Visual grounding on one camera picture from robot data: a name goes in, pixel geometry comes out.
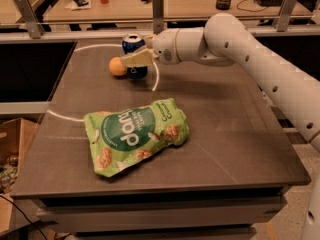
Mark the cardboard box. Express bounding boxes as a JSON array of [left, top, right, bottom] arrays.
[[0, 118, 38, 193]]

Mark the green chips bag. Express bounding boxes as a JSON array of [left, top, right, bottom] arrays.
[[84, 98, 189, 178]]

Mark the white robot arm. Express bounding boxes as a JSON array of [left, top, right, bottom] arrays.
[[120, 13, 320, 151]]

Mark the metal rail bracket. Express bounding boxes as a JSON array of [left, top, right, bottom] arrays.
[[272, 0, 297, 32], [14, 0, 44, 39], [152, 0, 164, 34]]

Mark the blue pepsi can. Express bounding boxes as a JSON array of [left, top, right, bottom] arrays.
[[122, 33, 148, 80]]

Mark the right metal rail bracket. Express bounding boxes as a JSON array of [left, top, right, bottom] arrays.
[[272, 0, 297, 32]]

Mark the left metal rail bracket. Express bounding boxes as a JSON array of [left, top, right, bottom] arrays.
[[14, 0, 44, 39]]

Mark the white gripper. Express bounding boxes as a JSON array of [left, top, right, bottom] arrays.
[[120, 29, 180, 68]]

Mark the middle metal rail bracket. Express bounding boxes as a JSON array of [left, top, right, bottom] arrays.
[[152, 0, 164, 34]]

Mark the orange fruit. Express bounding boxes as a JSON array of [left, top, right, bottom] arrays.
[[109, 57, 127, 76]]

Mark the black mesh cup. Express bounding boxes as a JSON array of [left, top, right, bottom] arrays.
[[216, 0, 232, 10]]

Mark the black floor cable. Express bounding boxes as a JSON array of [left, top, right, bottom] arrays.
[[0, 194, 48, 240]]

